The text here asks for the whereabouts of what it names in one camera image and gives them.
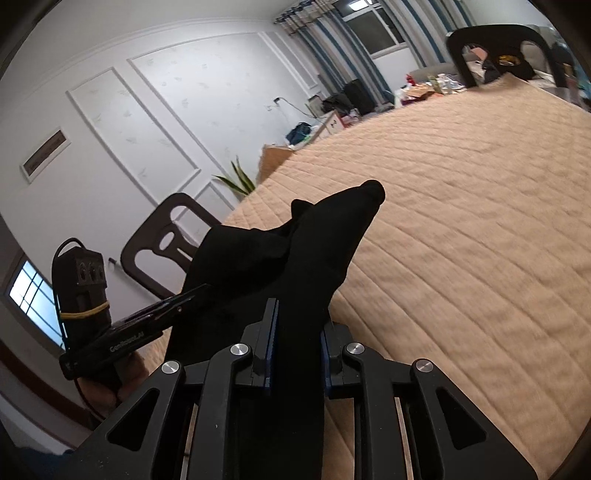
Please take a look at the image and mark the small grey sofa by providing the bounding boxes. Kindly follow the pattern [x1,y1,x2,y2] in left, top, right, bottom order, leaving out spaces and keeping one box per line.
[408,65,456,84]

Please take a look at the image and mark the striped curtain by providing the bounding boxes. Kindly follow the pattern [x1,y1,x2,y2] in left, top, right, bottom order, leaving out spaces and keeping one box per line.
[383,0,477,66]
[274,6,394,114]

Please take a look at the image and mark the black suitcase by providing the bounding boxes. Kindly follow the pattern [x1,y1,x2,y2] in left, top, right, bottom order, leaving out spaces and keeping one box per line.
[344,79,375,116]

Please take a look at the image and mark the dark blue bag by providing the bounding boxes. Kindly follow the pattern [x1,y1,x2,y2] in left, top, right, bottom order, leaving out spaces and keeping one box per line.
[285,122,313,145]

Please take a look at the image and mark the wall socket with cable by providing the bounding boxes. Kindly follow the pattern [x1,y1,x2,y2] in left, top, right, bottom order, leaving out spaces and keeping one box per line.
[267,96,320,121]

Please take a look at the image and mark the brown plastic chair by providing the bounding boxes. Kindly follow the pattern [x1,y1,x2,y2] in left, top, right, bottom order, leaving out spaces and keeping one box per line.
[119,192,223,302]

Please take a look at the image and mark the brown cardboard box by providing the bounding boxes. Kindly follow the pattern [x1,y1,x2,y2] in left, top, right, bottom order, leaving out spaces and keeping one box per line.
[256,143,297,186]

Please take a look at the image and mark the black bag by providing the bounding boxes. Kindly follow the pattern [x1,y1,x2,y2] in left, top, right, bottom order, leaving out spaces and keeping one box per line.
[321,93,352,113]

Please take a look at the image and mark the small side window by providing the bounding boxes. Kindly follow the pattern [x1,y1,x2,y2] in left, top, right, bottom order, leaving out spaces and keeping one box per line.
[6,260,64,348]

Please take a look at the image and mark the person's left hand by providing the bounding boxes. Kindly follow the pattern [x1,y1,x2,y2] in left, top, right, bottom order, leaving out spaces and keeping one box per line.
[78,352,151,420]

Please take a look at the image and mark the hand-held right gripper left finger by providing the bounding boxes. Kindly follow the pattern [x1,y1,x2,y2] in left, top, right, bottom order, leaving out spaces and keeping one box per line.
[76,298,280,480]

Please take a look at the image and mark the tan quilted blanket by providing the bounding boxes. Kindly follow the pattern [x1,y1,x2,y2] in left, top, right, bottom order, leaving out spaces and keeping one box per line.
[139,74,591,480]

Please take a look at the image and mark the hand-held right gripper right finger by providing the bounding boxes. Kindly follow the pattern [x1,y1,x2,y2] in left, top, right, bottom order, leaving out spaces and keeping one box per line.
[321,320,539,480]

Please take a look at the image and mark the black pants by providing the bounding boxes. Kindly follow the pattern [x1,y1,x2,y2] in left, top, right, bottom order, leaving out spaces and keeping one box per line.
[164,180,386,480]

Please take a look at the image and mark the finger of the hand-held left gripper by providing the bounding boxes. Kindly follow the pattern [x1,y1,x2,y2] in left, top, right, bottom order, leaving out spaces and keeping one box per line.
[110,283,211,334]

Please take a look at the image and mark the black chair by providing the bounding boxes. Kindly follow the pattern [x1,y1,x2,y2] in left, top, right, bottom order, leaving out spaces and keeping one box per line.
[445,25,569,89]

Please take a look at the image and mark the green potted plant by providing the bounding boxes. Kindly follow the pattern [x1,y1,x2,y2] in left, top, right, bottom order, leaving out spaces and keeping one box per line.
[212,156,257,199]

